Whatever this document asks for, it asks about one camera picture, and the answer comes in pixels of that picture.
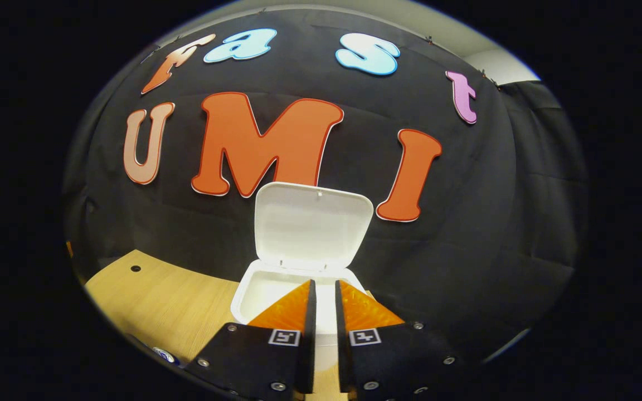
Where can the blue pop can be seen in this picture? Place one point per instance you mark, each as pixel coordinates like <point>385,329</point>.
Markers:
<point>165,355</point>

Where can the white desktop garbage bin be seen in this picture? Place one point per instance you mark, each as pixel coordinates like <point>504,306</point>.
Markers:
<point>310,223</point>

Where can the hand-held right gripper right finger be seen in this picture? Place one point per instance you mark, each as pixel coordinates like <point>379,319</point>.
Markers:
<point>343,345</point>

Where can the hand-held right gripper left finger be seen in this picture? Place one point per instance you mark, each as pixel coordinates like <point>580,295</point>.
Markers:
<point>309,345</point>

